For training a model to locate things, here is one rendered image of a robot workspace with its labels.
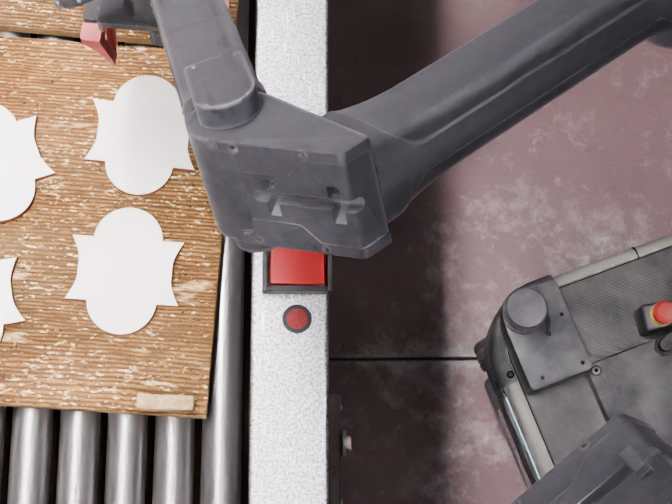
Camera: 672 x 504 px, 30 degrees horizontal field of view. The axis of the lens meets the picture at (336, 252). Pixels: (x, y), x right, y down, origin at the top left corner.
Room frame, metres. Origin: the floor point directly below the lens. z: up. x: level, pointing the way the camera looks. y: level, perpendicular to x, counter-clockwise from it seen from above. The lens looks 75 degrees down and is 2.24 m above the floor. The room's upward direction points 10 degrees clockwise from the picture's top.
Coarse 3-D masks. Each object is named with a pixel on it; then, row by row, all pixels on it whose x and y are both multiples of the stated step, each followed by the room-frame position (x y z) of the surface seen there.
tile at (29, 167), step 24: (0, 120) 0.43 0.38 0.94; (24, 120) 0.44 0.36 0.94; (0, 144) 0.41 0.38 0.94; (24, 144) 0.41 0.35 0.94; (0, 168) 0.38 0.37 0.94; (24, 168) 0.39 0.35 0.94; (48, 168) 0.39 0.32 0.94; (0, 192) 0.35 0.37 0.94; (24, 192) 0.36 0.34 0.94; (0, 216) 0.33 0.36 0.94
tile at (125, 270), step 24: (120, 216) 0.35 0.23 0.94; (144, 216) 0.36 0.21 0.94; (96, 240) 0.32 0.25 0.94; (120, 240) 0.33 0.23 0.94; (144, 240) 0.33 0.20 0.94; (96, 264) 0.30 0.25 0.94; (120, 264) 0.30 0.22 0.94; (144, 264) 0.30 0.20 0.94; (168, 264) 0.31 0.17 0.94; (72, 288) 0.27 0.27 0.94; (96, 288) 0.27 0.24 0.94; (120, 288) 0.27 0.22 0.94; (144, 288) 0.28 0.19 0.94; (168, 288) 0.28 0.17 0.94; (96, 312) 0.24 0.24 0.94; (120, 312) 0.25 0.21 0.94; (144, 312) 0.25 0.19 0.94
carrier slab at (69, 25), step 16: (0, 0) 0.58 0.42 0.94; (16, 0) 0.58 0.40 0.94; (32, 0) 0.58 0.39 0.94; (48, 0) 0.59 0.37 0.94; (0, 16) 0.56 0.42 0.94; (16, 16) 0.56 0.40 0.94; (32, 16) 0.56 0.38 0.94; (48, 16) 0.57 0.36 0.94; (64, 16) 0.57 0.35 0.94; (80, 16) 0.58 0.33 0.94; (32, 32) 0.55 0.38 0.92; (48, 32) 0.55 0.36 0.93; (64, 32) 0.55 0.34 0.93; (80, 32) 0.56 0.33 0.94; (128, 32) 0.57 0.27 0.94; (144, 32) 0.57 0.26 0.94
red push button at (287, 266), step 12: (276, 252) 0.35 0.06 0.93; (288, 252) 0.35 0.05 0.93; (300, 252) 0.35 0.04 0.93; (312, 252) 0.35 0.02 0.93; (276, 264) 0.33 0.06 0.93; (288, 264) 0.34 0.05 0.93; (300, 264) 0.34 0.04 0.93; (312, 264) 0.34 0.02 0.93; (324, 264) 0.34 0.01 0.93; (276, 276) 0.32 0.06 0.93; (288, 276) 0.32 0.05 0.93; (300, 276) 0.33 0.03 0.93; (312, 276) 0.33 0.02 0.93; (324, 276) 0.33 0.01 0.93
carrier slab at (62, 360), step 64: (0, 64) 0.50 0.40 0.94; (64, 64) 0.52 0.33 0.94; (128, 64) 0.53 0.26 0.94; (64, 128) 0.44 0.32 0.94; (64, 192) 0.37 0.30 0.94; (192, 192) 0.40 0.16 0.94; (0, 256) 0.29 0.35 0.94; (64, 256) 0.30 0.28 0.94; (192, 256) 0.32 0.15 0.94; (64, 320) 0.23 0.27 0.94; (192, 320) 0.26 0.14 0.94; (0, 384) 0.15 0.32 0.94; (64, 384) 0.17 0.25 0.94; (128, 384) 0.18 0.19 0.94; (192, 384) 0.19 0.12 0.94
